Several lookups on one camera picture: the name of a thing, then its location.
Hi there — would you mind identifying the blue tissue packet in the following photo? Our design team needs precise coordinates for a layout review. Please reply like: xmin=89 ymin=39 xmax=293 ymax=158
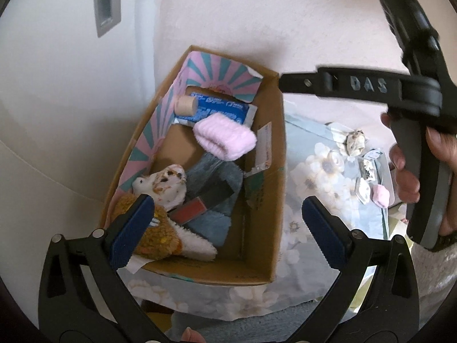
xmin=175 ymin=91 xmax=258 ymax=127

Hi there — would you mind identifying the pink printed cardboard box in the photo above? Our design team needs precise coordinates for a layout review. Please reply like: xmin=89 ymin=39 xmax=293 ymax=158
xmin=98 ymin=45 xmax=288 ymax=286

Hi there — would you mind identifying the white dotted sock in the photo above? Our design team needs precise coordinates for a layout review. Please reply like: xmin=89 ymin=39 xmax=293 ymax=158
xmin=132 ymin=164 xmax=187 ymax=211
xmin=343 ymin=130 xmax=366 ymax=157

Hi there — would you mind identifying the small wooden cylinder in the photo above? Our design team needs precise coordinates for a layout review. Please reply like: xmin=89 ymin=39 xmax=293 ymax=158
xmin=178 ymin=96 xmax=199 ymax=118

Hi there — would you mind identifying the green floral blanket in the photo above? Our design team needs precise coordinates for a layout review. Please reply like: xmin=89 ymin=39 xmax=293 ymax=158
xmin=387 ymin=204 xmax=412 ymax=245

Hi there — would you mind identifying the grey fuzzy sock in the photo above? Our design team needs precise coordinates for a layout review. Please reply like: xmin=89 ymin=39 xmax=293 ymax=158
xmin=184 ymin=152 xmax=243 ymax=249

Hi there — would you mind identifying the white door with recessed handle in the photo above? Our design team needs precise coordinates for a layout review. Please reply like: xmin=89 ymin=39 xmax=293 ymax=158
xmin=0 ymin=0 xmax=168 ymax=201

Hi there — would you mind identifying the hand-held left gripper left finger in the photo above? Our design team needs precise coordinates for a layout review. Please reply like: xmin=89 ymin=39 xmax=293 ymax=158
xmin=37 ymin=195 xmax=156 ymax=343

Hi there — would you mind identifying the brown and white plush toy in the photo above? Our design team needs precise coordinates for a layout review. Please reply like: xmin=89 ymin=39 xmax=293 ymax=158
xmin=112 ymin=196 xmax=218 ymax=261

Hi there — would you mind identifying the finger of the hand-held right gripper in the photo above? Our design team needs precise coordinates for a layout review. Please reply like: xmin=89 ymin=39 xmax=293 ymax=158
xmin=278 ymin=66 xmax=405 ymax=103

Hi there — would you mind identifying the person's right hand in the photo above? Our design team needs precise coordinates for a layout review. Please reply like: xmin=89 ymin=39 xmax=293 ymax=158
xmin=380 ymin=112 xmax=457 ymax=238

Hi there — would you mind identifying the pink fuzzy sock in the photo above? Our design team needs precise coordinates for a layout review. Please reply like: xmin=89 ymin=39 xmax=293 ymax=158
xmin=193 ymin=112 xmax=258 ymax=161
xmin=371 ymin=184 xmax=390 ymax=208

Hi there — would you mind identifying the floral table cloth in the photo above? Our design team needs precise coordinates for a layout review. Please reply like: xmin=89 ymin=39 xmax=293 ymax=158
xmin=129 ymin=111 xmax=393 ymax=322

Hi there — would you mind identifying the red lipstick box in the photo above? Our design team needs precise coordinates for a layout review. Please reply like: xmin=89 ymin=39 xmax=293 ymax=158
xmin=168 ymin=200 xmax=207 ymax=224

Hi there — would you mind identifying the white desktop tray table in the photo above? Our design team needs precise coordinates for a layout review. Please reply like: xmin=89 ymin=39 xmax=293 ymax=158
xmin=382 ymin=150 xmax=395 ymax=210

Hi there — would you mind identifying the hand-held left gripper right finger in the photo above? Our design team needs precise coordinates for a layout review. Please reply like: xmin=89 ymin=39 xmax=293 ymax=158
xmin=302 ymin=196 xmax=420 ymax=343

